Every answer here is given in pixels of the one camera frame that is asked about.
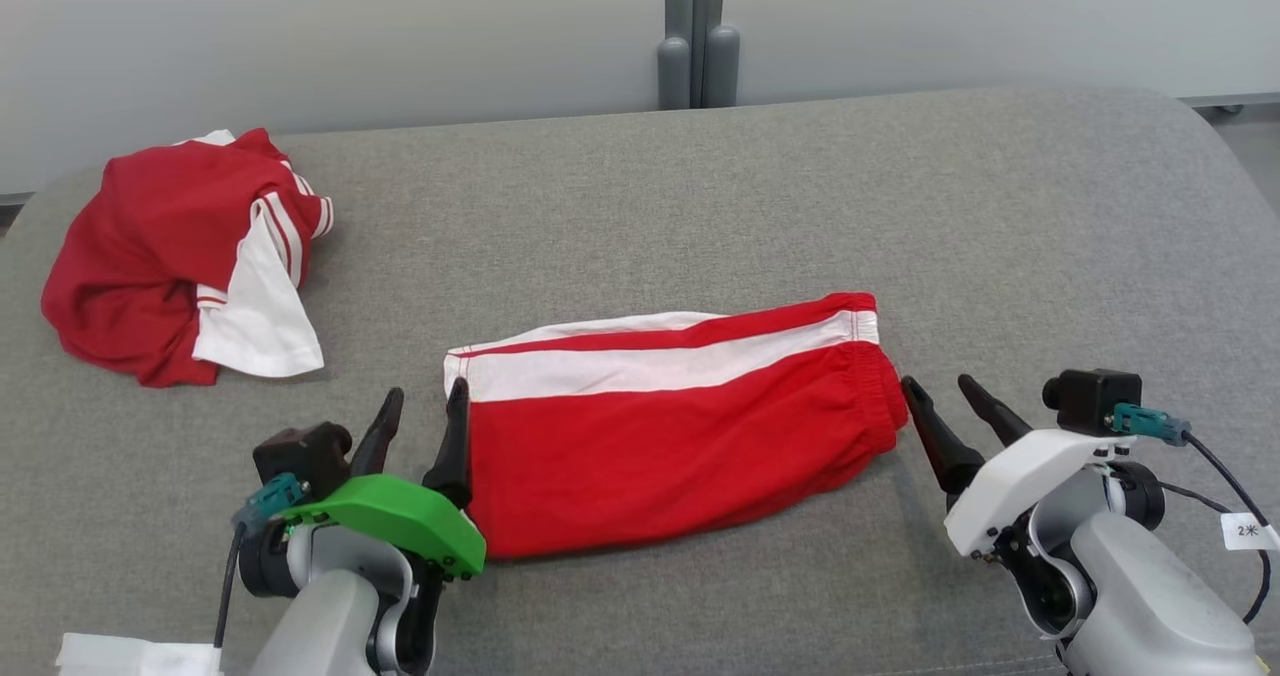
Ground red shorts with white stripe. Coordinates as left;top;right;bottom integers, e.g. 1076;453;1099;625
443;292;909;560

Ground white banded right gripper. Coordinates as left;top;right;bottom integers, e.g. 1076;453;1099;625
900;373;1138;559

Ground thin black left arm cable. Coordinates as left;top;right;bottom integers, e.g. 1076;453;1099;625
212;526;246;649

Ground teal cable connector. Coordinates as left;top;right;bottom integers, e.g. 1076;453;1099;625
232;473;306;535
1110;403;1193;447

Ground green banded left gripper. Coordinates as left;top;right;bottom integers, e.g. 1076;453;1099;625
280;376;488;579

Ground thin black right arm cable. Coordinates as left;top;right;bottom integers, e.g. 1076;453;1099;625
1160;431;1276;625

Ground red jersey with white sleeves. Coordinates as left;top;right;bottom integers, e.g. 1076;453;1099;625
40;128;336;389

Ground teal left cable connector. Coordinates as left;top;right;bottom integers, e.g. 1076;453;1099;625
232;473;306;535

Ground teal right cable connector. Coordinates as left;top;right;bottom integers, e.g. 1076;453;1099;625
1110;403;1193;447

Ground grey rounded bumper cylinder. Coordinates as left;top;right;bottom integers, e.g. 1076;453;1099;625
657;36;693;110
702;24;741;107

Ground grey fabric sofa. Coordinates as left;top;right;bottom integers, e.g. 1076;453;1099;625
0;84;1280;676

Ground white printed cable label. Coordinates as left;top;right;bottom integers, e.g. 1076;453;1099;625
1220;511;1280;552

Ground white tape flag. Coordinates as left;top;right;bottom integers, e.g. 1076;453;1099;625
55;633;223;676

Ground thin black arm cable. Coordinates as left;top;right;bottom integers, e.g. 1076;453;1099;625
212;526;246;649
1160;431;1276;625

